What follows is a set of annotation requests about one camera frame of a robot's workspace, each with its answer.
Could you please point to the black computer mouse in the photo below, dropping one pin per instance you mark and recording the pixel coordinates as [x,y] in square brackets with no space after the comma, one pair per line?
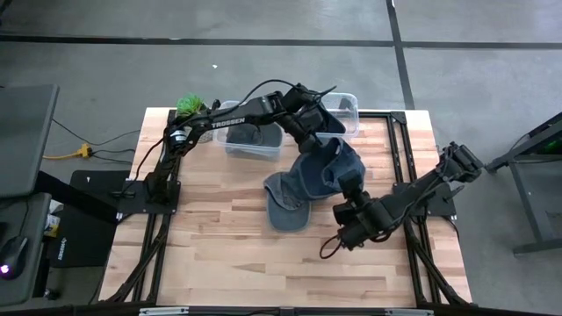
[13,259]

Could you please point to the black aluminium table frame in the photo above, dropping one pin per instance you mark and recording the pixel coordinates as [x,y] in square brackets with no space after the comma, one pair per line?
[397,131]

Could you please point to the dark blue denim cap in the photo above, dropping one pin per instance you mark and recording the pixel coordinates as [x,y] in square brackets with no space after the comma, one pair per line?
[287,215]
[246,136]
[325,175]

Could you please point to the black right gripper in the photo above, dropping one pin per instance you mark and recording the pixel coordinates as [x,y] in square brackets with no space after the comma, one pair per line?
[358,219]

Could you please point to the clear plastic bin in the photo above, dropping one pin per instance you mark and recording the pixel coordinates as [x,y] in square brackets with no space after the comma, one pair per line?
[252,152]
[349,109]

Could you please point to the grey desk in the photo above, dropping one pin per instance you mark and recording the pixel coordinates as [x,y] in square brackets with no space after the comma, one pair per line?
[22,219]

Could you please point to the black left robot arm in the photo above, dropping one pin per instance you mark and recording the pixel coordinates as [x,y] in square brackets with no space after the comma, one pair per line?
[228,120]

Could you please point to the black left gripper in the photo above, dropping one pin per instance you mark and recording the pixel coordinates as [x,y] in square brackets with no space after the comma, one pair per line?
[307,129]

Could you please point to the green potted plant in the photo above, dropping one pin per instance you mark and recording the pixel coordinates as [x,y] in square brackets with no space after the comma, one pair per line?
[189,104]

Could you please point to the grey metal side stand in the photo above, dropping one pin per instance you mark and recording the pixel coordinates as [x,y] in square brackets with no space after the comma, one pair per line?
[535,175]

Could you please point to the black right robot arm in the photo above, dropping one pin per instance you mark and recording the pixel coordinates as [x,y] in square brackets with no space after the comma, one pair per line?
[408,197]

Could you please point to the black floor mat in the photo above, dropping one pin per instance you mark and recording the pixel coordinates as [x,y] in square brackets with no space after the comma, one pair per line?
[88,228]

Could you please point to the grey computer monitor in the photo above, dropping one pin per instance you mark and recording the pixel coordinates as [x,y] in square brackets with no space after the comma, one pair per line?
[26,136]

